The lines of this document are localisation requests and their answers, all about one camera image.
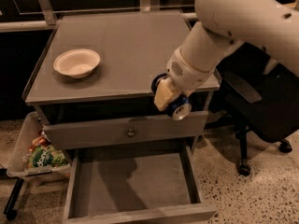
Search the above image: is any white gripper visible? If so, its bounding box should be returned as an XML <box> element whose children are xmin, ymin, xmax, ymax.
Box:
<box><xmin>154</xmin><ymin>48</ymin><xmax>215</xmax><ymax>111</ymax></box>

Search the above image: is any blue pepsi can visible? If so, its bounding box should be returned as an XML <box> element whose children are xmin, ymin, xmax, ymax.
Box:
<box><xmin>151</xmin><ymin>74</ymin><xmax>192</xmax><ymax>120</ymax></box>

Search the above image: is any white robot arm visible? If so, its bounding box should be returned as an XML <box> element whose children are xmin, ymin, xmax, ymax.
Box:
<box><xmin>152</xmin><ymin>0</ymin><xmax>299</xmax><ymax>119</ymax></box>

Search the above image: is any grey top drawer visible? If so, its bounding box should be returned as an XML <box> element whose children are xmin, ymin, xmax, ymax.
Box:
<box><xmin>43</xmin><ymin>111</ymin><xmax>208</xmax><ymax>149</ymax></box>

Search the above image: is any round metal drawer knob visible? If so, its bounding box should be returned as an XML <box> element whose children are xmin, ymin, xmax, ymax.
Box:
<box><xmin>127</xmin><ymin>129</ymin><xmax>135</xmax><ymax>137</ymax></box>

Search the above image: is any grey drawer cabinet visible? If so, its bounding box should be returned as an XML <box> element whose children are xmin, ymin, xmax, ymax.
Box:
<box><xmin>21</xmin><ymin>10</ymin><xmax>222</xmax><ymax>154</ymax></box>

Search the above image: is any open grey middle drawer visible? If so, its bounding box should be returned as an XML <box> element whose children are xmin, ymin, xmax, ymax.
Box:
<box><xmin>63</xmin><ymin>143</ymin><xmax>217</xmax><ymax>224</ymax></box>

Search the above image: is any white paper bowl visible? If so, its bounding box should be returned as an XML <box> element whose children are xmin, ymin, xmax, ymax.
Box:
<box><xmin>53</xmin><ymin>49</ymin><xmax>101</xmax><ymax>78</ymax></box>

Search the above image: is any black office chair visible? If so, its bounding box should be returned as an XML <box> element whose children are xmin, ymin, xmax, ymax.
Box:
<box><xmin>209</xmin><ymin>43</ymin><xmax>299</xmax><ymax>175</ymax></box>

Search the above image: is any orange snack bag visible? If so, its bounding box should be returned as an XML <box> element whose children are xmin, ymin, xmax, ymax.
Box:
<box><xmin>29</xmin><ymin>136</ymin><xmax>50</xmax><ymax>152</ymax></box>

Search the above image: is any metal railing bar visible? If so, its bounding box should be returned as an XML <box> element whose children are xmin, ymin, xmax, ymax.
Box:
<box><xmin>0</xmin><ymin>0</ymin><xmax>194</xmax><ymax>33</ymax></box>

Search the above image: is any green snack bag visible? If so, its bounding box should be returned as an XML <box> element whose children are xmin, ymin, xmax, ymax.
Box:
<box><xmin>28</xmin><ymin>145</ymin><xmax>68</xmax><ymax>168</ymax></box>

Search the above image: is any clear plastic bin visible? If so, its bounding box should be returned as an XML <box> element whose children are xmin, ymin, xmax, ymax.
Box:
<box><xmin>7</xmin><ymin>112</ymin><xmax>71</xmax><ymax>185</ymax></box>

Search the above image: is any black cart leg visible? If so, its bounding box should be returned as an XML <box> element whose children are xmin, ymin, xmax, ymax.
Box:
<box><xmin>3</xmin><ymin>177</ymin><xmax>24</xmax><ymax>220</ymax></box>

